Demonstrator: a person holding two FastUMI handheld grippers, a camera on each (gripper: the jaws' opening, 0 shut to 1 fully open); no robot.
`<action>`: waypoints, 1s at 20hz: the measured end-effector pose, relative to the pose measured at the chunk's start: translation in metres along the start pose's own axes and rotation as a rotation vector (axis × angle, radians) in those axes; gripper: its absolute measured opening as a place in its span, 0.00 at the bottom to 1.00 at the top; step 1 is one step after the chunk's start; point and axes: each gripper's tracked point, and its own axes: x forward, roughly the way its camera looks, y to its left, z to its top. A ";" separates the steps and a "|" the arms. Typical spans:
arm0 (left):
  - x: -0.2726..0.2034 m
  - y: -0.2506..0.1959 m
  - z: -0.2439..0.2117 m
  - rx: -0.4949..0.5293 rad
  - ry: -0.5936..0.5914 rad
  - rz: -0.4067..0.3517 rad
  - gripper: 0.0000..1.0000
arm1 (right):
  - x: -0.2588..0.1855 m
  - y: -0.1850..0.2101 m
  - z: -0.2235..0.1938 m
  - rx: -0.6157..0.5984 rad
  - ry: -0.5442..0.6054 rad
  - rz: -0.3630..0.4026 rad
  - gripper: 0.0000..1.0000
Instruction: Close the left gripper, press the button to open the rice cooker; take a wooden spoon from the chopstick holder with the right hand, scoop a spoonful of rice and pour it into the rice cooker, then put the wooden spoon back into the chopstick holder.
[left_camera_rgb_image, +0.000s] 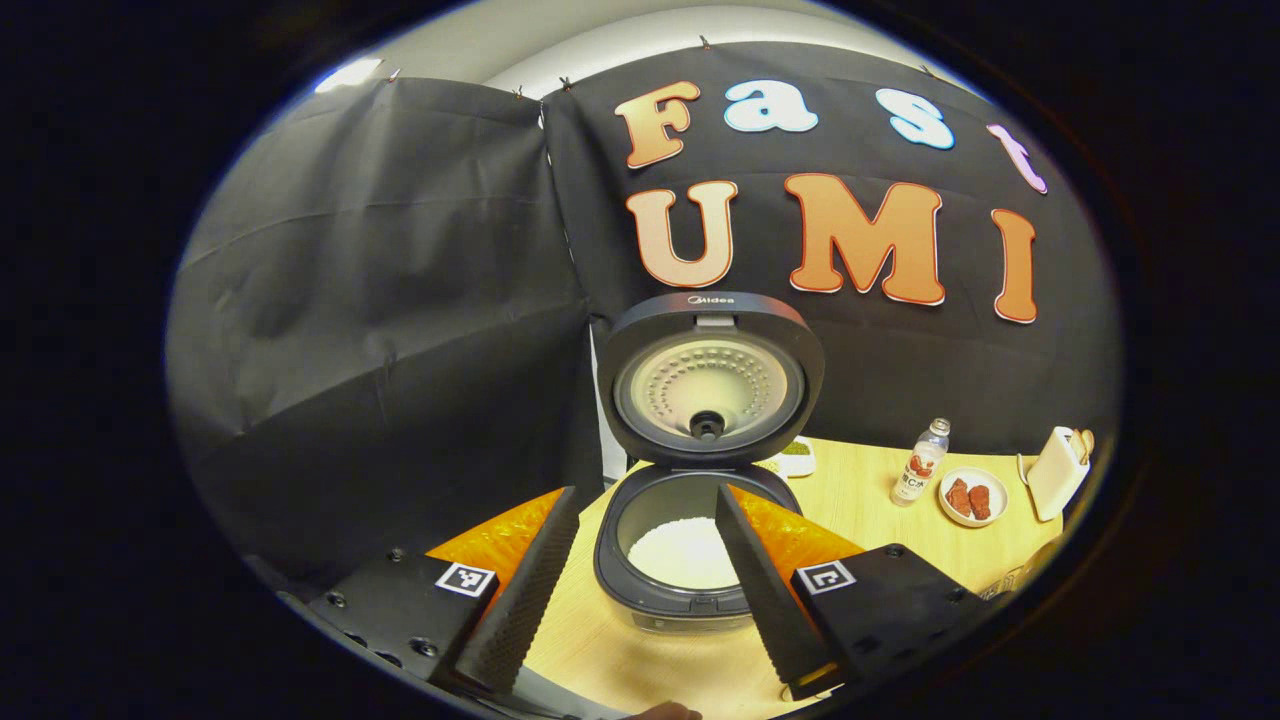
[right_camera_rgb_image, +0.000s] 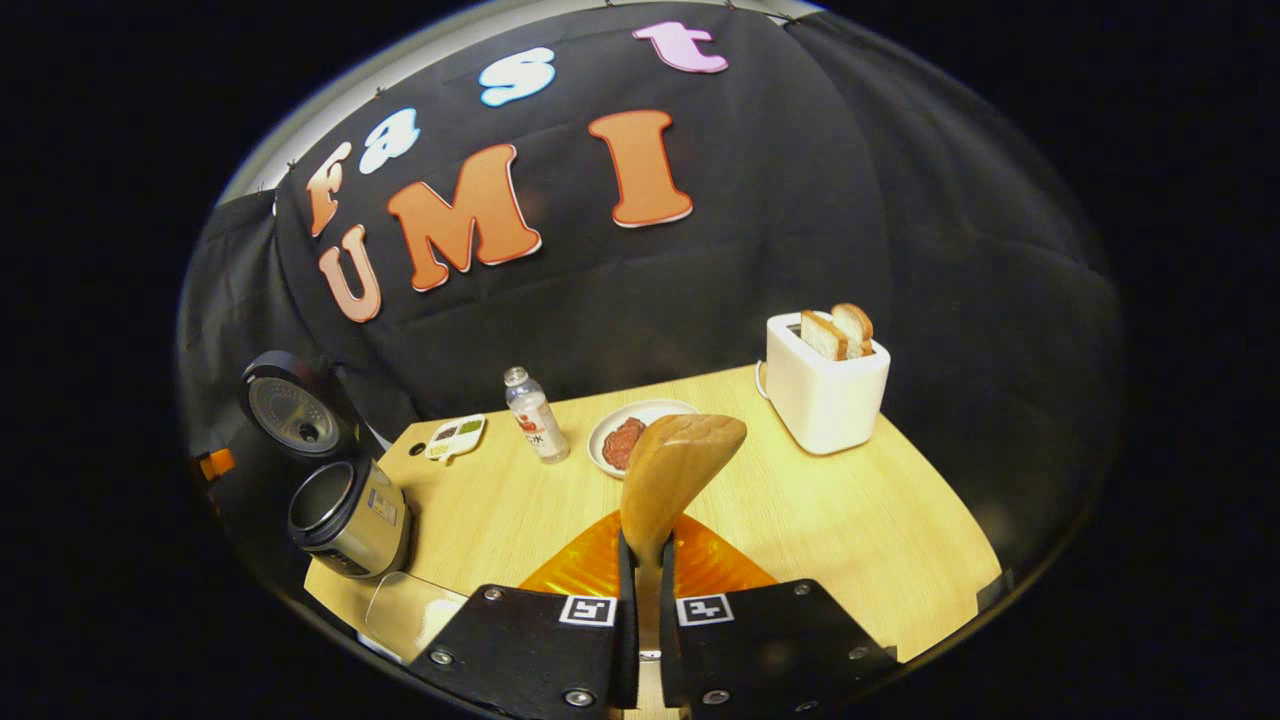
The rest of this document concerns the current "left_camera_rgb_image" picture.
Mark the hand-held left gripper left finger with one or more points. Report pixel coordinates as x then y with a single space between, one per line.
530 600

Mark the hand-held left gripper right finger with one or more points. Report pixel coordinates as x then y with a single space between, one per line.
765 600

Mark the white rice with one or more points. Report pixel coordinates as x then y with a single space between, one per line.
680 555

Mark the small white sauce dish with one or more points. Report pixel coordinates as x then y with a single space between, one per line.
797 452

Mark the clear plastic drink bottle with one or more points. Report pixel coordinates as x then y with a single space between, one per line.
918 470

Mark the red meat piece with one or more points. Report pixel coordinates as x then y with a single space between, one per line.
958 497
980 502

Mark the white round plate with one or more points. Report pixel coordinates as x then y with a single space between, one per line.
998 497

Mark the white toaster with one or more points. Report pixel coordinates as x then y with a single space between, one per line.
1055 475

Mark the black backdrop cloth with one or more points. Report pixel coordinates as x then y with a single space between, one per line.
400 300

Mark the toast bread slice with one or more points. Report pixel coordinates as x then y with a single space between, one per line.
1076 445
1088 441

